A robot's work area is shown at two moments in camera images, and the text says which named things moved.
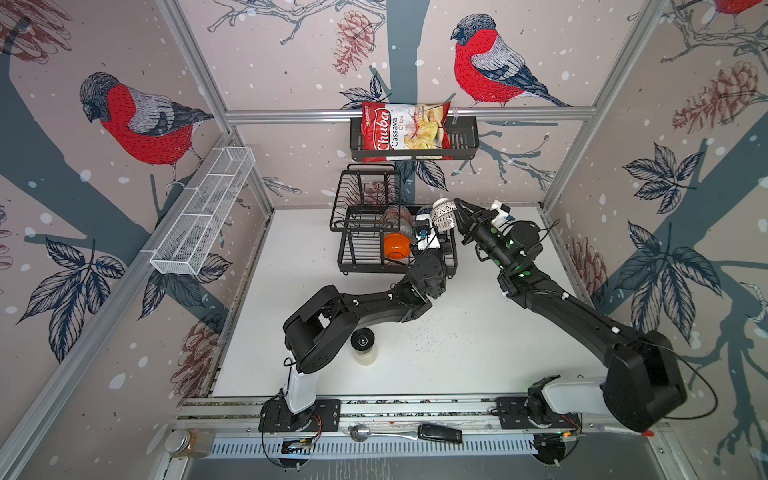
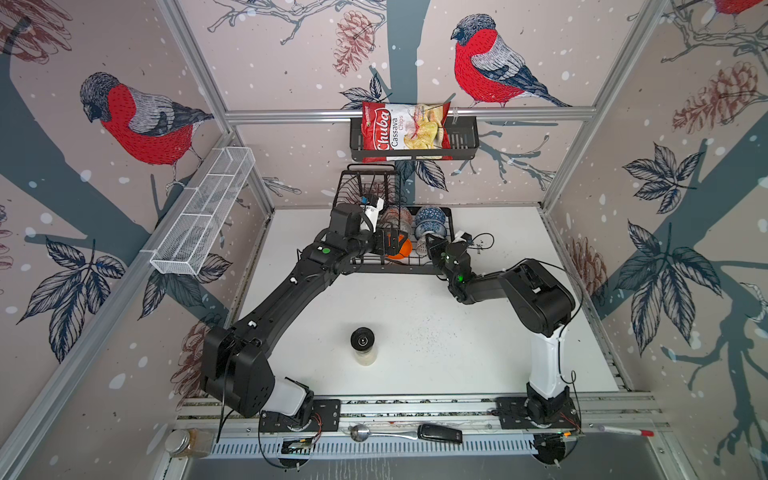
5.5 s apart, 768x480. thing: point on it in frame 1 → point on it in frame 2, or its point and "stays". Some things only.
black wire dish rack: (378, 234) stays
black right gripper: (474, 226) → (440, 245)
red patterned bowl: (398, 214) stays
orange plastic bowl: (397, 245) stays
